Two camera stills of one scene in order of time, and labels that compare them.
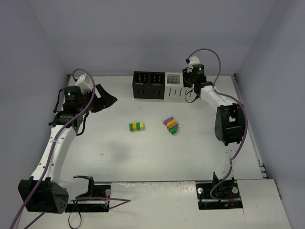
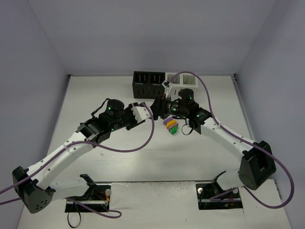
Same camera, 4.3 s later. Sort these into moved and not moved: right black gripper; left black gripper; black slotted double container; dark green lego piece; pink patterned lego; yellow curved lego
Moved: right black gripper; left black gripper
Not moved: yellow curved lego; black slotted double container; dark green lego piece; pink patterned lego
